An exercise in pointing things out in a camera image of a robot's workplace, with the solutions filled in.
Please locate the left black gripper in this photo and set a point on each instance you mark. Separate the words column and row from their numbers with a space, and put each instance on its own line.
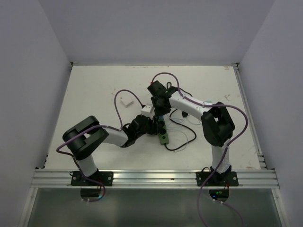
column 154, row 126

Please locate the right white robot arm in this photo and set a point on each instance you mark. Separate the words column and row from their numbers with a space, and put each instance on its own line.
column 216, row 122

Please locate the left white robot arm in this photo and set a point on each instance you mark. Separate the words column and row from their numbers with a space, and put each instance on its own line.
column 85, row 137

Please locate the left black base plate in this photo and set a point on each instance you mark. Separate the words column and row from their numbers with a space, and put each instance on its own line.
column 105, row 177

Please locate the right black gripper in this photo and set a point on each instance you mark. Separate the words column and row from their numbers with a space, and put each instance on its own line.
column 158, row 112

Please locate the green power strip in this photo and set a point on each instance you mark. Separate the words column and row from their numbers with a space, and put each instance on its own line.
column 162, row 131

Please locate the white charger plug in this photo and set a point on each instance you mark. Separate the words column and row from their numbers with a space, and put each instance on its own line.
column 126, row 102

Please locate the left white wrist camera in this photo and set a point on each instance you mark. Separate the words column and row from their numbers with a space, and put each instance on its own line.
column 148, row 111

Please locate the aluminium rail frame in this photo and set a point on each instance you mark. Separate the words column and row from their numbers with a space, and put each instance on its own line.
column 147, row 165

